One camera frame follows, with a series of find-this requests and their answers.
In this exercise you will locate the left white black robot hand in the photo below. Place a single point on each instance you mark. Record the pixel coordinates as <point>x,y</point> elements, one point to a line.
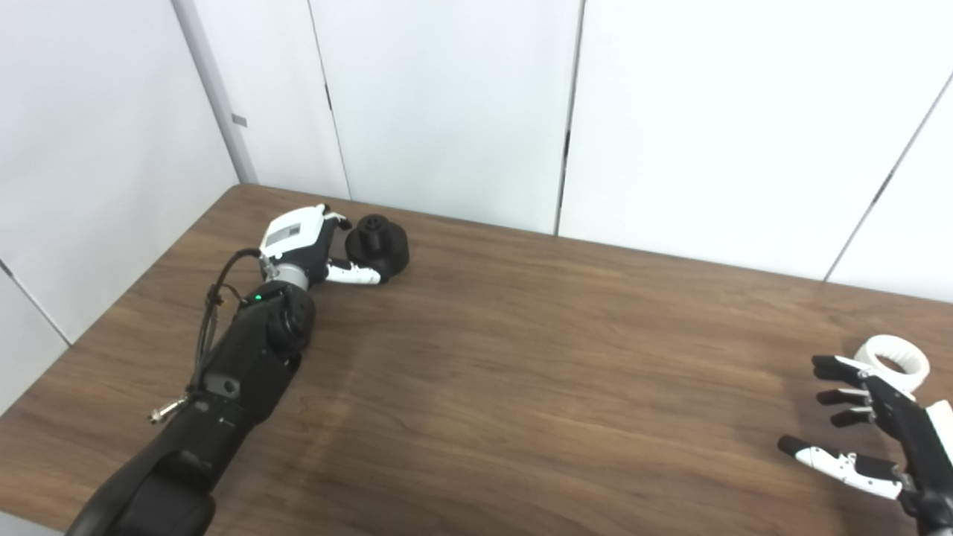
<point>294,234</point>

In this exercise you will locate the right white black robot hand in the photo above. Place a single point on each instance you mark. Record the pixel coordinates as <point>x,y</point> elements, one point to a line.
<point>919,439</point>

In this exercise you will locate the round black plastic part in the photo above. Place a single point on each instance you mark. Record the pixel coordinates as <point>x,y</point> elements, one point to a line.
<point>383,249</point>

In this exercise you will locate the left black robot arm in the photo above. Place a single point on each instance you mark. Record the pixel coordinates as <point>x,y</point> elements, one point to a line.
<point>246,365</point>

